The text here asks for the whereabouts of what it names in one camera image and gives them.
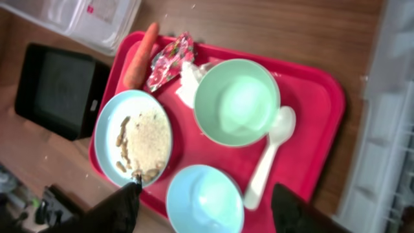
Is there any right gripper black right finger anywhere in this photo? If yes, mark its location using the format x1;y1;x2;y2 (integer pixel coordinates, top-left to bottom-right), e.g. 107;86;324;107
271;183;350;233

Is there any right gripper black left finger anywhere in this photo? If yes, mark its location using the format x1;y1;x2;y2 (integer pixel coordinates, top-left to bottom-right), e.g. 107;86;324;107
44;176;142;233

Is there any light blue bowl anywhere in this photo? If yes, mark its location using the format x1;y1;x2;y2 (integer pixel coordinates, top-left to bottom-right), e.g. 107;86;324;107
166;164;245;233

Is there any white plastic spoon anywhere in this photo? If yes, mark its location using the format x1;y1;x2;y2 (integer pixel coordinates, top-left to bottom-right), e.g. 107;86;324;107
243;106;296;210

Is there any mint green bowl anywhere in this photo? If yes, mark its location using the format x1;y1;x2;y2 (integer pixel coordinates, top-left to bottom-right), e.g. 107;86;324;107
193;59;281;147

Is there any grey dishwasher rack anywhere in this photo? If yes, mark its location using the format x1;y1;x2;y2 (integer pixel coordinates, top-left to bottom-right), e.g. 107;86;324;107
333;0;413;232

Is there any light blue plate with rice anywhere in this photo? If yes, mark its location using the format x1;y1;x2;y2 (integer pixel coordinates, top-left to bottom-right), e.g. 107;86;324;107
94;90;173;187

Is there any red plastic tray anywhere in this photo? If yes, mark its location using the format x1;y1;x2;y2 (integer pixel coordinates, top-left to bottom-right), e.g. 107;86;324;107
90;32;345;232

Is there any orange carrot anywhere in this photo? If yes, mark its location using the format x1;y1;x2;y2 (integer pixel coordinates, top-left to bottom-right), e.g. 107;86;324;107
124;23;160;89

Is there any black square bin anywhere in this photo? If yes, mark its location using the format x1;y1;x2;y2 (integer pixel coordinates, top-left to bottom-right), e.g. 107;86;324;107
15;43;111;141

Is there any crumpled white tissue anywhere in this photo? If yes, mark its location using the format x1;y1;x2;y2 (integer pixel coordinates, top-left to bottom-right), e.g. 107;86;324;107
176;61;214;109

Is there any red snack wrapper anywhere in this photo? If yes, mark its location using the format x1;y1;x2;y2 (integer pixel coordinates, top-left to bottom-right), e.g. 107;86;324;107
146;32;195;92

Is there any clear plastic bin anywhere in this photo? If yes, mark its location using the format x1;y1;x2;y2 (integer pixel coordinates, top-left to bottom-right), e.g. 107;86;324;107
1;0;142;56

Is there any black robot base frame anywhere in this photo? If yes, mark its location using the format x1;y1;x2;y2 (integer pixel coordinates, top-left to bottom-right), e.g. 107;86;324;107
1;166;85;232

